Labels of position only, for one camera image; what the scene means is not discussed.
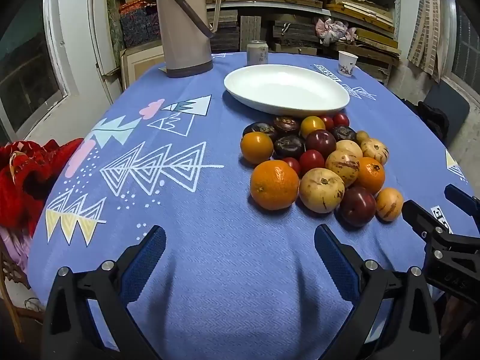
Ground brick-patterned hanging sheet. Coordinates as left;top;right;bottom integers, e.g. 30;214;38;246
407;0;456;83

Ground dark window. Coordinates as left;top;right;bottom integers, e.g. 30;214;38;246
0;0;68;136

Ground leaning white boards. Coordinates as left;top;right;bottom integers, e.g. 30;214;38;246
88;0;124;102

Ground smooth tan pepino melon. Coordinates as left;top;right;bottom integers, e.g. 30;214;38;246
336;140;364;159

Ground red blanket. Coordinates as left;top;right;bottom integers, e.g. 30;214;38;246
0;139;85;229

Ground framed picture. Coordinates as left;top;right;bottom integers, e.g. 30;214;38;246
120;45;166;91

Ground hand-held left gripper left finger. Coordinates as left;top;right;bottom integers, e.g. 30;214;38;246
41;225;167;360

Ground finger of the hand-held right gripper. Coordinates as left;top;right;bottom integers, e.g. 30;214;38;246
444;184;480;229
403;200;480;304

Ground silver drink can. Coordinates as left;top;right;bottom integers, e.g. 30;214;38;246
247;40;269;67

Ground large mandarin orange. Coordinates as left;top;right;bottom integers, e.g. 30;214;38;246
250;160;300;211

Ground orange-yellow tomato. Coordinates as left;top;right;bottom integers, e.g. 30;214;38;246
240;132;274;164
300;116;326;139

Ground wooden chair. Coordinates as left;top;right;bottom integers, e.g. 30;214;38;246
0;240;46;342

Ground barred window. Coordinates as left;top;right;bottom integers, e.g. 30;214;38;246
442;0;480;94

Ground pink plastic bag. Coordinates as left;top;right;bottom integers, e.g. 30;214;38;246
315;18;357;46

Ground stack of dark wooden crates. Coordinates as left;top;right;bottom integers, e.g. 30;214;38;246
274;20;319;55

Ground blue printed tablecloth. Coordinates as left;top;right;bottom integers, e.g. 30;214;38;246
28;52;480;360

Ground stack of patterned boxes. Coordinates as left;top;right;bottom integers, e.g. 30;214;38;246
120;2;162;47

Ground black bag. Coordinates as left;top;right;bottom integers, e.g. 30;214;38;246
416;101;449;136

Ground beige thermos flask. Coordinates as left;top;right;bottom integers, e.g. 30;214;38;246
155;0;222;79

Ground white oval plate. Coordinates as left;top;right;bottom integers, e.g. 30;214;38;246
224;64;350;118

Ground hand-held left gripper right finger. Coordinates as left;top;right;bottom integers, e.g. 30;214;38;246
314;224;441;360

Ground white paper cup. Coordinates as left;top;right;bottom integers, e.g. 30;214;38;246
338;50;359;77

